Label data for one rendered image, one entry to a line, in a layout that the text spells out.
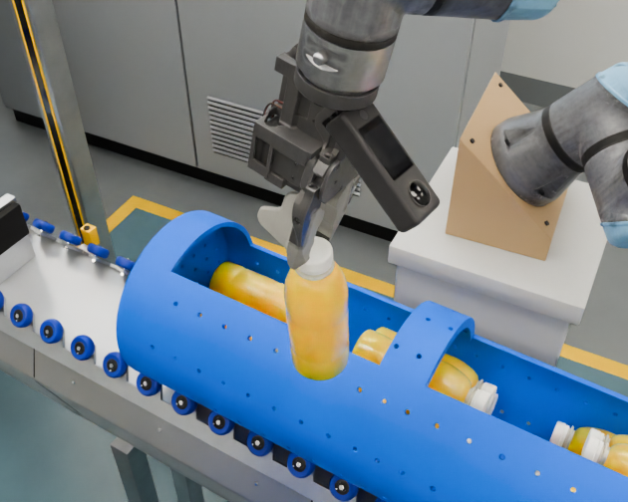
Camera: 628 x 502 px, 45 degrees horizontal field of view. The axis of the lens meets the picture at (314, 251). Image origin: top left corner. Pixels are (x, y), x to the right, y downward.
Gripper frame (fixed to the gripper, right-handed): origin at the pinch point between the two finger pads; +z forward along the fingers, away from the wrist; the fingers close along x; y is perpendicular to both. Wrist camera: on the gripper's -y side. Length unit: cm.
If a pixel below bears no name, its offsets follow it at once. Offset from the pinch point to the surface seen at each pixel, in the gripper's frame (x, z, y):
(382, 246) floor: -159, 148, 41
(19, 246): -17, 63, 69
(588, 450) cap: -17.9, 23.6, -35.4
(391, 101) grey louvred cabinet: -155, 85, 54
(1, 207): -15, 52, 71
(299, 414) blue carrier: -3.9, 33.0, -2.6
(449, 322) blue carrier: -21.9, 21.4, -12.4
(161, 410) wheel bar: -6, 60, 22
